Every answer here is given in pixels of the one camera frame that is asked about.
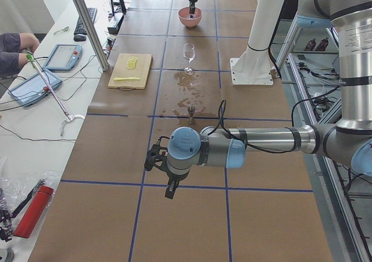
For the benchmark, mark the steel jigger cup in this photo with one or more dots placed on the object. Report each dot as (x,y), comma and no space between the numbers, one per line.
(191,112)

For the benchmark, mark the clear ice cubes pile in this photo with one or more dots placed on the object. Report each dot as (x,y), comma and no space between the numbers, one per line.
(190,17)

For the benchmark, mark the clear wine glass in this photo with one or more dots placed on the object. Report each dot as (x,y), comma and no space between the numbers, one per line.
(189,55)

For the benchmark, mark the pink bowl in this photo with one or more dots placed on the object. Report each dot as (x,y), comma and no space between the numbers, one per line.
(190,20)

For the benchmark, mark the bamboo cutting board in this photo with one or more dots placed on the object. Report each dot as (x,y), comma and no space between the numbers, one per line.
(142,68)

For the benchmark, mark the lemon slice front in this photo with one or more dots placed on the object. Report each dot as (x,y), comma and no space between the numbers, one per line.
(130,68)

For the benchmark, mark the yellow plastic knife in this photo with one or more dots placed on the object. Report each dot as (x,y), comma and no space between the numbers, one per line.
(126,79)

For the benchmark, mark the black computer mouse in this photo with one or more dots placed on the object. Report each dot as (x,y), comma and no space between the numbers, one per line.
(79,37)

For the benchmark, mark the silver reacher grabber stick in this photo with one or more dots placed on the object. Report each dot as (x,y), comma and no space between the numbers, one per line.
(69,117)

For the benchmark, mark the light green spoon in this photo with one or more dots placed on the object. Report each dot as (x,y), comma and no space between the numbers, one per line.
(63,30)

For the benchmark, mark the red cylinder bottle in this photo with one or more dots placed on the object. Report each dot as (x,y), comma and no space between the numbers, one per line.
(33,212)

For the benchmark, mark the blue teach pendant far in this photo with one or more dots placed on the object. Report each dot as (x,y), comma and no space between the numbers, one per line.
(64,57)

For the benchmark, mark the blue teach pendant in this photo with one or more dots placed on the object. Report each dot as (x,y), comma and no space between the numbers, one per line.
(34,88)
(64,57)

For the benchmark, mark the clear plastic bag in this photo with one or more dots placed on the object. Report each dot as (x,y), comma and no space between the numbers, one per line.
(16,188)

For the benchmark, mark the blue teach pendant near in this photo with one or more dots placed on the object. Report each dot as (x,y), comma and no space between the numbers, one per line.
(34,88)

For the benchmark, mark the seated person green shirt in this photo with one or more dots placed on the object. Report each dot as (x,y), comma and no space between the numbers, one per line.
(12,46)

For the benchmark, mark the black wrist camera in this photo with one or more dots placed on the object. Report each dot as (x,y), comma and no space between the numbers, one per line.
(156,156)

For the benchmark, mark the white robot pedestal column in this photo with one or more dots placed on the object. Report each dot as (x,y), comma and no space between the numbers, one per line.
(253,66)

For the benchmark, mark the aluminium frame post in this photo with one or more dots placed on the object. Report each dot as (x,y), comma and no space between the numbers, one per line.
(91,32)

